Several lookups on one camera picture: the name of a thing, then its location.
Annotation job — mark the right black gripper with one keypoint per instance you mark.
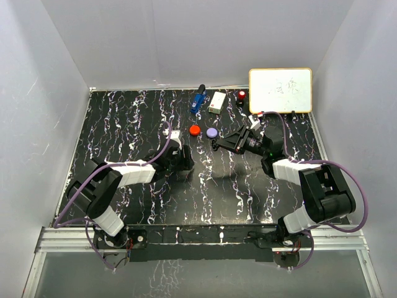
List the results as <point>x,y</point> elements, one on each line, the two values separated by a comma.
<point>235,141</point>

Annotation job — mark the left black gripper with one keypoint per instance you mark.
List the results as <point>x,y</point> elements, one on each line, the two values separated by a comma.
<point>187,163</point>

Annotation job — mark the orange earbud charging case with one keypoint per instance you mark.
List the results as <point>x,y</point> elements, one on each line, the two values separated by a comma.
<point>194,130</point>

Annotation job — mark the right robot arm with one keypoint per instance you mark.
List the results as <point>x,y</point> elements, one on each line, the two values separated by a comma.
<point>326,194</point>

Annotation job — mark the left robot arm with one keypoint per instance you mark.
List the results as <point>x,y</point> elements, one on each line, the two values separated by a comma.
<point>94,200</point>

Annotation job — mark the white rectangular box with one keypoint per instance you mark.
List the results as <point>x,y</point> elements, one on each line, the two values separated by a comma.
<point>216,103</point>

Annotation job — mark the red emergency stop button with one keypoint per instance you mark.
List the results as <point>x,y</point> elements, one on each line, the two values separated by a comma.
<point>241,97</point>

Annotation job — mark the blue black stapler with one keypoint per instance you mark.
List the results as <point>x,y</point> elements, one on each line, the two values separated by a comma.
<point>198,99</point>

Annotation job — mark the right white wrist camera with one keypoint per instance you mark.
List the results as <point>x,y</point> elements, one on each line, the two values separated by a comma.
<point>255,120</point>

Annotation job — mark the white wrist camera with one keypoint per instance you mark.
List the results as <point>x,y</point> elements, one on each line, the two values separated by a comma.
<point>255,120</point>
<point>175,135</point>

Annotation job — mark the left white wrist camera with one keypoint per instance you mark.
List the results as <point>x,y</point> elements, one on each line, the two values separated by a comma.
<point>175,135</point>

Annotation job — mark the white whiteboard wooden frame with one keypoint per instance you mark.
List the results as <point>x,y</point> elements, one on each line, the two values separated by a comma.
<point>282,90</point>

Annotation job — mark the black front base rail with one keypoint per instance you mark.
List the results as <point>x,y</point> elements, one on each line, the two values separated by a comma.
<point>259,242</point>

